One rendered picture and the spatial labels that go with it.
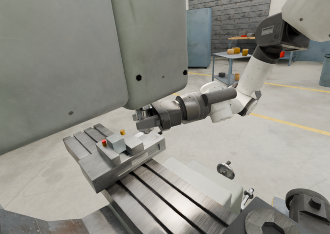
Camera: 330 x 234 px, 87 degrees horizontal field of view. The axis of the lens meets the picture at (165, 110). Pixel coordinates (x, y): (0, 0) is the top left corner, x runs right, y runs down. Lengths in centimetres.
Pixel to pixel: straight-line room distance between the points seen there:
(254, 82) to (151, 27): 52
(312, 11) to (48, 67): 57
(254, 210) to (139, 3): 43
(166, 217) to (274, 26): 69
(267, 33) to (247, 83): 19
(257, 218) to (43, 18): 45
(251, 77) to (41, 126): 69
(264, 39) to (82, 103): 62
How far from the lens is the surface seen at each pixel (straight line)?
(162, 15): 36
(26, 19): 24
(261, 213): 42
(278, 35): 69
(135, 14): 32
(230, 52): 413
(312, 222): 117
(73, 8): 26
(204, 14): 639
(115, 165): 72
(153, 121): 47
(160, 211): 65
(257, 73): 76
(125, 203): 69
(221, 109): 54
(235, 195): 96
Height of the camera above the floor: 146
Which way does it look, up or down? 25 degrees down
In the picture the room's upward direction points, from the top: 5 degrees counter-clockwise
